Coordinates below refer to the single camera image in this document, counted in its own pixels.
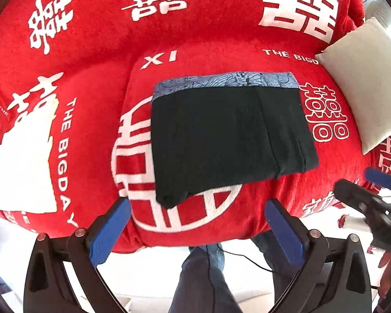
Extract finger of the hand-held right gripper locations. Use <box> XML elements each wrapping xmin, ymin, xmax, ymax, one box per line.
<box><xmin>364</xmin><ymin>167</ymin><xmax>391</xmax><ymax>192</ymax></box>
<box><xmin>333</xmin><ymin>179</ymin><xmax>390</xmax><ymax>224</ymax></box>

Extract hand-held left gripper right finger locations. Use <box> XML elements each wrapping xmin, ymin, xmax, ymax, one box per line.
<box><xmin>264</xmin><ymin>198</ymin><xmax>372</xmax><ymax>313</ymax></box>

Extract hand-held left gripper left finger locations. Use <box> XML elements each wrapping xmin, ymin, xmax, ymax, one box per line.
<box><xmin>23</xmin><ymin>197</ymin><xmax>132</xmax><ymax>313</ymax></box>

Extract black pants with grey waistband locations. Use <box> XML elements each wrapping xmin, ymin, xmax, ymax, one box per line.
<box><xmin>151</xmin><ymin>71</ymin><xmax>320</xmax><ymax>209</ymax></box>

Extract cream pillow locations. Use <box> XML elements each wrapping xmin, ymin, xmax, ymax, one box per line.
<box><xmin>315</xmin><ymin>16</ymin><xmax>391</xmax><ymax>156</ymax></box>

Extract person's leg in jeans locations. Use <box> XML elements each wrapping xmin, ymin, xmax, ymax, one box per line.
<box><xmin>168</xmin><ymin>244</ymin><xmax>243</xmax><ymax>313</ymax></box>

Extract red printed blanket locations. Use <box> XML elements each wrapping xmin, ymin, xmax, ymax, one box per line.
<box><xmin>0</xmin><ymin>0</ymin><xmax>391</xmax><ymax>254</ymax></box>

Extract black cable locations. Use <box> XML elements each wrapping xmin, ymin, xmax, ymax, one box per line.
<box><xmin>215</xmin><ymin>243</ymin><xmax>276</xmax><ymax>273</ymax></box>

